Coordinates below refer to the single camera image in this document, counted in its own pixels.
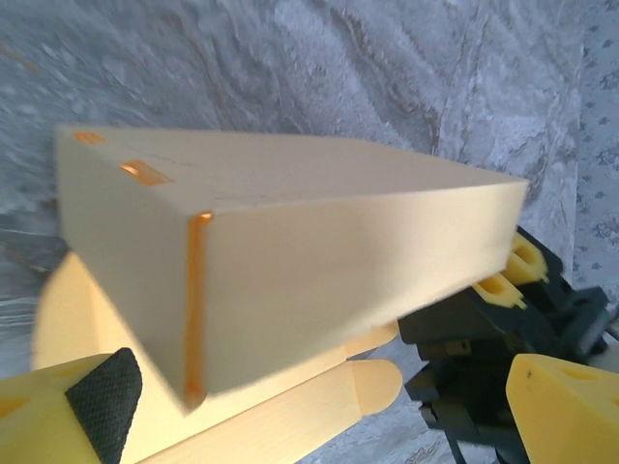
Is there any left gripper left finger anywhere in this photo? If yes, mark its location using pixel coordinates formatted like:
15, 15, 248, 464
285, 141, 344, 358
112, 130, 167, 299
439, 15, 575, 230
0, 346, 145, 464

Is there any yellow paper box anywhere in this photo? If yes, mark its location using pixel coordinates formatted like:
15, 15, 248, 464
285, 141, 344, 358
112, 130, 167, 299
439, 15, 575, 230
31, 123, 531, 464

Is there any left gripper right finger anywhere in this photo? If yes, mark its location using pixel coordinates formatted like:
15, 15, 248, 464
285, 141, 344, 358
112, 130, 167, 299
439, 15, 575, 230
505, 352, 619, 464

